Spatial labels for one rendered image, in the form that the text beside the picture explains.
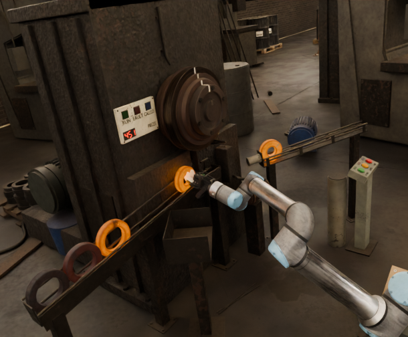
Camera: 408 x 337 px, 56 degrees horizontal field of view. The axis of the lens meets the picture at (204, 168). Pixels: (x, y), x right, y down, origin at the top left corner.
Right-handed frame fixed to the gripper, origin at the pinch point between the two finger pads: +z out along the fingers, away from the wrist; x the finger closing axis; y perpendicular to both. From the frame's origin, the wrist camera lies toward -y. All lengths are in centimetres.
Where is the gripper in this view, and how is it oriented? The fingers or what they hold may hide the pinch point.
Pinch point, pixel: (184, 176)
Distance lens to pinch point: 222.9
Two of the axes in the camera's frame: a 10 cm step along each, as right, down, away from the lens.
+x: -6.1, 3.8, -6.9
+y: 1.0, -8.3, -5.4
